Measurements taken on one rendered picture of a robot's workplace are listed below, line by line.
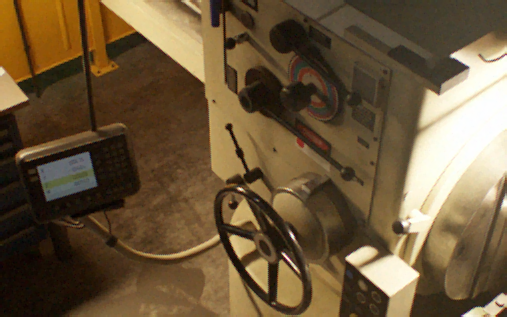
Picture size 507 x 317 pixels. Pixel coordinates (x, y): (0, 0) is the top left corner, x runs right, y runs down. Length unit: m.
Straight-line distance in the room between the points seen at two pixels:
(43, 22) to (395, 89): 3.07
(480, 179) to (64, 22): 3.08
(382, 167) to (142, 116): 2.76
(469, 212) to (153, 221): 2.20
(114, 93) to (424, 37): 3.14
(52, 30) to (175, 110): 0.81
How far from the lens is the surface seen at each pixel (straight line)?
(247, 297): 2.94
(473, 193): 1.94
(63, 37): 4.60
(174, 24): 2.96
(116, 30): 4.78
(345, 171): 1.83
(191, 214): 3.87
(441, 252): 2.01
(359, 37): 1.70
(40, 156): 2.34
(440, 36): 1.69
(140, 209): 3.92
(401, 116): 1.70
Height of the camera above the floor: 2.84
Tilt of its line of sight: 43 degrees down
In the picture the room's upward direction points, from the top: straight up
